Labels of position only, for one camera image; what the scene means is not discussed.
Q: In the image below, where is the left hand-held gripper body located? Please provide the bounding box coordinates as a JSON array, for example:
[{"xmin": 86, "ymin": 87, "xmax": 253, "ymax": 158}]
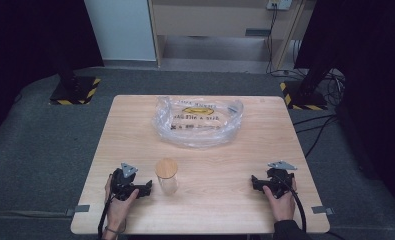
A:
[{"xmin": 110, "ymin": 162, "xmax": 143, "ymax": 202}]

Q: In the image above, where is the black stand with striped base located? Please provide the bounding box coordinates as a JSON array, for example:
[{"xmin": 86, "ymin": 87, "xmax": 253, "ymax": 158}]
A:
[
  {"xmin": 279, "ymin": 56, "xmax": 339, "ymax": 112},
  {"xmin": 48, "ymin": 46, "xmax": 102, "ymax": 106}
]

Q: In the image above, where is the black curtain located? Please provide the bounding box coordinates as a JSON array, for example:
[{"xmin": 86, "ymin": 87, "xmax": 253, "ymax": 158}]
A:
[
  {"xmin": 0, "ymin": 0, "xmax": 105, "ymax": 148},
  {"xmin": 294, "ymin": 0, "xmax": 395, "ymax": 214}
]

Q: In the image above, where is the grey tape piece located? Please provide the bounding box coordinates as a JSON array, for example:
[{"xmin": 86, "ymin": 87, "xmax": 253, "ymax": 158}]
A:
[
  {"xmin": 65, "ymin": 204, "xmax": 91, "ymax": 217},
  {"xmin": 310, "ymin": 205, "xmax": 335, "ymax": 216}
]

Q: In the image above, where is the black power strip cable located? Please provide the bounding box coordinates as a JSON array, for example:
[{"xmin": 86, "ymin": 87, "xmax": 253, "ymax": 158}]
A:
[{"xmin": 265, "ymin": 3, "xmax": 280, "ymax": 75}]

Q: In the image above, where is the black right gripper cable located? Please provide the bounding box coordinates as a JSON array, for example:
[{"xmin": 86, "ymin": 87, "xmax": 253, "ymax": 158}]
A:
[{"xmin": 275, "ymin": 173, "xmax": 308, "ymax": 234}]

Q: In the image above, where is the light wooden cabinet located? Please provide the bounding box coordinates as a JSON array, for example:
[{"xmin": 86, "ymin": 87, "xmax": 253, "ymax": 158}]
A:
[{"xmin": 147, "ymin": 0, "xmax": 318, "ymax": 72}]

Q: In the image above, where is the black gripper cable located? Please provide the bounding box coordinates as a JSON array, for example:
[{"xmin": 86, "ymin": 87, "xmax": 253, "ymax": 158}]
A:
[
  {"xmin": 275, "ymin": 173, "xmax": 308, "ymax": 234},
  {"xmin": 97, "ymin": 194, "xmax": 115, "ymax": 240}
]

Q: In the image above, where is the tangle of black cables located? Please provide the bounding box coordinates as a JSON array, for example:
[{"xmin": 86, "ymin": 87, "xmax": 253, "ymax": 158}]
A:
[{"xmin": 323, "ymin": 68, "xmax": 347, "ymax": 108}]

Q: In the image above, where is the clear printed plastic bag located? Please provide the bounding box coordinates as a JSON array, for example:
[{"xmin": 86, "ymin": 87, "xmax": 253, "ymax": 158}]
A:
[{"xmin": 152, "ymin": 95, "xmax": 245, "ymax": 149}]

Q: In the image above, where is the glass jar with wooden lid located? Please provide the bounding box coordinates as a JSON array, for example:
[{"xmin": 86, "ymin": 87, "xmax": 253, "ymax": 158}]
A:
[{"xmin": 154, "ymin": 157, "xmax": 180, "ymax": 197}]

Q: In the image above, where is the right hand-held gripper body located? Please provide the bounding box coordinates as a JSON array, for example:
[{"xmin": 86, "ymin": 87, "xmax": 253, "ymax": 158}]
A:
[{"xmin": 265, "ymin": 160, "xmax": 299, "ymax": 200}]

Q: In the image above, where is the white power strip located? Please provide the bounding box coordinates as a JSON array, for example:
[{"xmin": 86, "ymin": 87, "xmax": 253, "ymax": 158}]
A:
[{"xmin": 266, "ymin": 0, "xmax": 294, "ymax": 11}]

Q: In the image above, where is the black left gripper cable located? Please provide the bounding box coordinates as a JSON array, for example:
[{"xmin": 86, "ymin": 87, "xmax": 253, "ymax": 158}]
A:
[{"xmin": 97, "ymin": 194, "xmax": 115, "ymax": 240}]

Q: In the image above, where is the thin wrist band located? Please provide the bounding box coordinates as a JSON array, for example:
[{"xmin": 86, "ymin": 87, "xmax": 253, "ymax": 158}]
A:
[{"xmin": 104, "ymin": 219, "xmax": 127, "ymax": 235}]

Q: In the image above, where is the person's right hand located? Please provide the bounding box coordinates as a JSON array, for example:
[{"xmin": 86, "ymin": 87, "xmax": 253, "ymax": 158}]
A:
[{"xmin": 262, "ymin": 177, "xmax": 298, "ymax": 223}]

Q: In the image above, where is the person's left hand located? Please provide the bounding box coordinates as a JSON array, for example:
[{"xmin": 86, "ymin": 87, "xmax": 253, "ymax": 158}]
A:
[{"xmin": 104, "ymin": 174, "xmax": 140, "ymax": 233}]

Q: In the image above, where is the black floor cable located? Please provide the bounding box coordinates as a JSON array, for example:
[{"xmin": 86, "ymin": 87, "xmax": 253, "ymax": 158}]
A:
[
  {"xmin": 292, "ymin": 114, "xmax": 340, "ymax": 127},
  {"xmin": 304, "ymin": 115, "xmax": 339, "ymax": 159}
]

